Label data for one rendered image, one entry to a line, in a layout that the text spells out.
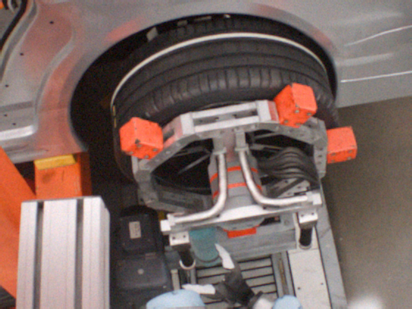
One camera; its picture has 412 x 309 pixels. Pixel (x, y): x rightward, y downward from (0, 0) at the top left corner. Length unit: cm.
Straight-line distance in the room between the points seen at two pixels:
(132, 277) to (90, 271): 173
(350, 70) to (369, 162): 99
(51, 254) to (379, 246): 226
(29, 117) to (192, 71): 55
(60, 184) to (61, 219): 159
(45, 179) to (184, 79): 71
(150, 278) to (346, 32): 106
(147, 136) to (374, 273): 131
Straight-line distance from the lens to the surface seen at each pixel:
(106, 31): 180
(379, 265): 288
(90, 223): 75
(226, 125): 183
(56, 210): 77
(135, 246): 250
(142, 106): 191
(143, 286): 245
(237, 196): 197
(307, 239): 201
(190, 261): 203
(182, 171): 223
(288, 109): 183
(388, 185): 302
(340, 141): 208
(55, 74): 194
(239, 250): 272
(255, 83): 185
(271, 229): 267
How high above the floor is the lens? 270
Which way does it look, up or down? 61 degrees down
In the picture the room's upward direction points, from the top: 12 degrees counter-clockwise
